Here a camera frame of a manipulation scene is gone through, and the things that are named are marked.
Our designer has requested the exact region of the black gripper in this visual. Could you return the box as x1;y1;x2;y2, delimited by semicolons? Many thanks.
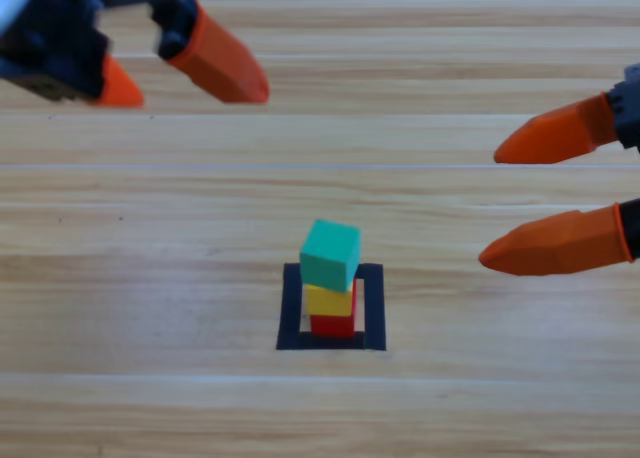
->
0;0;199;109
493;61;640;165

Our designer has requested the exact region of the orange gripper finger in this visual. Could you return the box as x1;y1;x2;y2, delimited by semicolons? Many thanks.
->
154;0;271;105
478;197;640;278

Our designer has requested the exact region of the green wooden cube block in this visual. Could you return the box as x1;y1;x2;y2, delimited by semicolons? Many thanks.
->
298;218;362;294

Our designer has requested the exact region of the yellow wooden cube block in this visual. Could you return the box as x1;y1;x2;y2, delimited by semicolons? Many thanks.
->
304;277;357;317

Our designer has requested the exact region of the red wooden cube block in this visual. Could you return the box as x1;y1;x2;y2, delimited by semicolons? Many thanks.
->
309;277;359;338

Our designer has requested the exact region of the black tape square outline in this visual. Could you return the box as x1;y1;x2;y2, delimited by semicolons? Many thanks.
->
275;262;388;352

